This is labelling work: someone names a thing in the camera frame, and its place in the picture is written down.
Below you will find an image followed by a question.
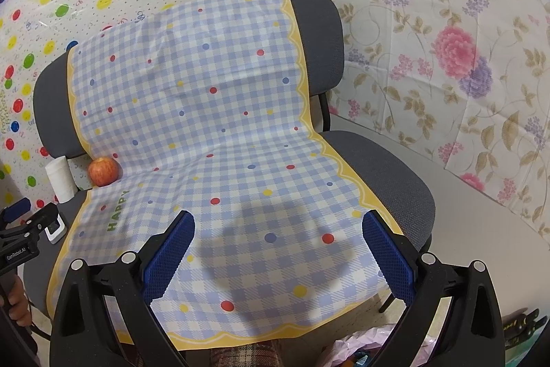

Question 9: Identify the grey office chair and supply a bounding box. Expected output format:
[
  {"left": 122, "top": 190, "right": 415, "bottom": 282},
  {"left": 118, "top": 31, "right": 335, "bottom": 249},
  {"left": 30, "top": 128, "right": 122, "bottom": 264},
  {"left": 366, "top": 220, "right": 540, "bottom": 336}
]
[{"left": 23, "top": 0, "right": 437, "bottom": 314}]

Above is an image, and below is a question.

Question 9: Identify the red apple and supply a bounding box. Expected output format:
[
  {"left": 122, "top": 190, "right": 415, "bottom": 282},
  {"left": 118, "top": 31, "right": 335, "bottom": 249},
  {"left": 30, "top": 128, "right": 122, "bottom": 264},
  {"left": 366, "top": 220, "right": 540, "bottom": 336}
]
[{"left": 88, "top": 156, "right": 120, "bottom": 187}]

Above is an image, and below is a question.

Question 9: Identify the person's left hand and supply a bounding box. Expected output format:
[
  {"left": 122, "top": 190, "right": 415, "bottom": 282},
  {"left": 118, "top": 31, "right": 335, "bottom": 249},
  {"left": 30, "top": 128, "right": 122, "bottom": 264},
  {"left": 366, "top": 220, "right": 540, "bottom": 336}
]
[{"left": 1, "top": 275, "right": 33, "bottom": 328}]

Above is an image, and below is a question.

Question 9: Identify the green bag on floor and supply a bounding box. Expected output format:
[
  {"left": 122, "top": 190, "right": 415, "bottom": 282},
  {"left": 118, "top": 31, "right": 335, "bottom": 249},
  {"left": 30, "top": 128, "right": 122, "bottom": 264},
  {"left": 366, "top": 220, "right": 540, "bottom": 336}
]
[{"left": 505, "top": 339, "right": 534, "bottom": 367}]

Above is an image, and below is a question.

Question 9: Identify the white power bank device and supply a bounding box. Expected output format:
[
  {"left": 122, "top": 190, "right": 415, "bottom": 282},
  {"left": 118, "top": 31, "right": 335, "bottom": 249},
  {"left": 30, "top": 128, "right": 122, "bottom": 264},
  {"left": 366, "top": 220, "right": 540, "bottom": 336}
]
[{"left": 45, "top": 216, "right": 67, "bottom": 245}]

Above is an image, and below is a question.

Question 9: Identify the black bottle near wall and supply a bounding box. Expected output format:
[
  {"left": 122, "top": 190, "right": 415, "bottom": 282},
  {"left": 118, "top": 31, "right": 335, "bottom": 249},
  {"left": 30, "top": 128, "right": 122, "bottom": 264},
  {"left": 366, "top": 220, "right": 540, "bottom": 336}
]
[{"left": 503, "top": 308, "right": 540, "bottom": 342}]

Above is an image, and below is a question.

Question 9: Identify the plaid red rug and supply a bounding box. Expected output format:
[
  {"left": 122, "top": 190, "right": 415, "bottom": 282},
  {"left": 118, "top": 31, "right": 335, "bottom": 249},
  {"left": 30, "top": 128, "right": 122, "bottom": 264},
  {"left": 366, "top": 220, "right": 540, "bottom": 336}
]
[{"left": 210, "top": 340, "right": 283, "bottom": 367}]

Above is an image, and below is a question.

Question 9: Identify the blue checkered plastic cloth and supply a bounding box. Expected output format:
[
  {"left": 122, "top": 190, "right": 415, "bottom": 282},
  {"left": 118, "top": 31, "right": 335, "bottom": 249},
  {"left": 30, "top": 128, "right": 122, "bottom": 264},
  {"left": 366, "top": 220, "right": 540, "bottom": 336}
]
[{"left": 45, "top": 0, "right": 405, "bottom": 351}]

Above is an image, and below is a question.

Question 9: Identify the white paper cup stack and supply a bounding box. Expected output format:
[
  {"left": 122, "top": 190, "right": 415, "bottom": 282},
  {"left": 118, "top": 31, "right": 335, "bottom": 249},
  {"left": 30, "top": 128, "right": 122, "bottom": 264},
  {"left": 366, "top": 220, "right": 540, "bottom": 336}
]
[{"left": 45, "top": 155, "right": 78, "bottom": 203}]

